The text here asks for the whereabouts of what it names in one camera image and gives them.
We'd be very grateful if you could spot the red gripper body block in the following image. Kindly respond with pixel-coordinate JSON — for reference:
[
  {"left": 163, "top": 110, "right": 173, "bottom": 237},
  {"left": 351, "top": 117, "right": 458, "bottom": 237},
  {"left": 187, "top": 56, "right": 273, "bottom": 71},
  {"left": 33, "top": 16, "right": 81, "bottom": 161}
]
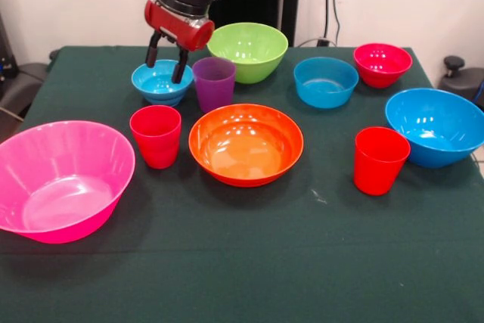
[{"left": 144, "top": 0, "right": 216, "bottom": 52}]

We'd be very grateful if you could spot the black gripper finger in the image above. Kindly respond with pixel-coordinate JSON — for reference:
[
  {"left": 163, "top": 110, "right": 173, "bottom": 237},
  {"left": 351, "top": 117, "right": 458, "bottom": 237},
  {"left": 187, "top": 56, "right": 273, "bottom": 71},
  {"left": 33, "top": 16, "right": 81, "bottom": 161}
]
[
  {"left": 172, "top": 45, "right": 189, "bottom": 85},
  {"left": 144, "top": 31, "right": 163, "bottom": 68}
]

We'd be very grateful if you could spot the small blue ridged bowl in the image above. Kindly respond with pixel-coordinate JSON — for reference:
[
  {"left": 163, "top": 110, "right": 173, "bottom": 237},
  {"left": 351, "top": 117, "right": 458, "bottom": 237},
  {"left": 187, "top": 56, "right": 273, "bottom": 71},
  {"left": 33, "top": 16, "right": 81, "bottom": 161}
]
[{"left": 131, "top": 59, "right": 195, "bottom": 108}]

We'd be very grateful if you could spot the purple cup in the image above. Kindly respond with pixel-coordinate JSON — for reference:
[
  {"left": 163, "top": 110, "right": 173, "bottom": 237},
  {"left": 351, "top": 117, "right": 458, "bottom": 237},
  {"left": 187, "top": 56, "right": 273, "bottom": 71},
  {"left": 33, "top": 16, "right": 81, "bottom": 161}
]
[{"left": 191, "top": 56, "right": 237, "bottom": 113}]

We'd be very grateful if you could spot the orange bowl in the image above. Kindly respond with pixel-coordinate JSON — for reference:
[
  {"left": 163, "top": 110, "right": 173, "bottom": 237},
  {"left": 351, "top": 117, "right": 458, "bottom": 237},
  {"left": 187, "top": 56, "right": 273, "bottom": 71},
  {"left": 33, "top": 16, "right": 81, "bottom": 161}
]
[{"left": 188, "top": 103, "right": 305, "bottom": 188}]

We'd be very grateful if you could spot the black equipment tower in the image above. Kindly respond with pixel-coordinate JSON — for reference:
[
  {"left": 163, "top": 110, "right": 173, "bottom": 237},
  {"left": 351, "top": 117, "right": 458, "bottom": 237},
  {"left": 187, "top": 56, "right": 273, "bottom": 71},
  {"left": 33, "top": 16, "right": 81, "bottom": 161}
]
[{"left": 0, "top": 12, "right": 18, "bottom": 101}]

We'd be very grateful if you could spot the green bowl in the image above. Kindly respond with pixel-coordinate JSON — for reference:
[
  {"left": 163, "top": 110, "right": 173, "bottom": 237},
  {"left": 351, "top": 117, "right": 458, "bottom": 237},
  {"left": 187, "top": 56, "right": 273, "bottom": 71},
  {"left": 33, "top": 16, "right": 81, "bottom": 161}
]
[{"left": 206, "top": 22, "right": 289, "bottom": 85}]

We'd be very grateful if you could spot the red cup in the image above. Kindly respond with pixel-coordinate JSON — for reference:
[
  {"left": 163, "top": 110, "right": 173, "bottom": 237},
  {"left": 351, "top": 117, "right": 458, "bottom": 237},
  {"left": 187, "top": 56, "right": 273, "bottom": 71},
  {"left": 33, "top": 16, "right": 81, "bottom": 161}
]
[
  {"left": 129, "top": 104, "right": 182, "bottom": 169},
  {"left": 353, "top": 126, "right": 411, "bottom": 197}
]

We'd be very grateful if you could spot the medium blue bowl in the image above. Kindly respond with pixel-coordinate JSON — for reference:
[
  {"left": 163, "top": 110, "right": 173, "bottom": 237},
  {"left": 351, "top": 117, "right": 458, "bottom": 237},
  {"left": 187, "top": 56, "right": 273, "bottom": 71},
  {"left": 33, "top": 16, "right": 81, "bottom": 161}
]
[{"left": 293, "top": 56, "right": 360, "bottom": 109}]

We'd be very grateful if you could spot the large pink bowl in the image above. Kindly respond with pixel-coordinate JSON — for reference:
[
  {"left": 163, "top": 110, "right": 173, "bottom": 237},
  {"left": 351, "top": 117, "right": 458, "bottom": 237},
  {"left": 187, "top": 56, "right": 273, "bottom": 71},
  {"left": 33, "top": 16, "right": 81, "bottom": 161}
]
[{"left": 0, "top": 120, "right": 136, "bottom": 245}]

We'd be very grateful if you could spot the small red bowl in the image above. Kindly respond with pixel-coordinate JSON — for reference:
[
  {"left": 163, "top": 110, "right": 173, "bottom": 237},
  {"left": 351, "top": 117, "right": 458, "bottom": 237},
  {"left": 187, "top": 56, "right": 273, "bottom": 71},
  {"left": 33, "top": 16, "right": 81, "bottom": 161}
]
[{"left": 352, "top": 42, "right": 414, "bottom": 89}]

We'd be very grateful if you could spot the dark green tablecloth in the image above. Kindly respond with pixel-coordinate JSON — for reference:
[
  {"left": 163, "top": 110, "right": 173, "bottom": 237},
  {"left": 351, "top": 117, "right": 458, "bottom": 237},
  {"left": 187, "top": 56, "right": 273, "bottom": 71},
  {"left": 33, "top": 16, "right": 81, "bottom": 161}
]
[{"left": 0, "top": 45, "right": 484, "bottom": 323}]

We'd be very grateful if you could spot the large blue bowl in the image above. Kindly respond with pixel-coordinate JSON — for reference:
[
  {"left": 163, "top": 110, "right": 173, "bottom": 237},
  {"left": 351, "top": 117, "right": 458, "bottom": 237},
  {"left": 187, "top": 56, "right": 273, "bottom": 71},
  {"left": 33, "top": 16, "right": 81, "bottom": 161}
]
[{"left": 384, "top": 88, "right": 484, "bottom": 169}]

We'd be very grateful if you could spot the black pedestal foot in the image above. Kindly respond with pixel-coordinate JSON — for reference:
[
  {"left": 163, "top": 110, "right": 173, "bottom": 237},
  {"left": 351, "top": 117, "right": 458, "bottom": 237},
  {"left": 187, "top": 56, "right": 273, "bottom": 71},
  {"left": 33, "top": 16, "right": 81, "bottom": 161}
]
[
  {"left": 438, "top": 55, "right": 484, "bottom": 108},
  {"left": 0, "top": 61, "right": 50, "bottom": 120}
]

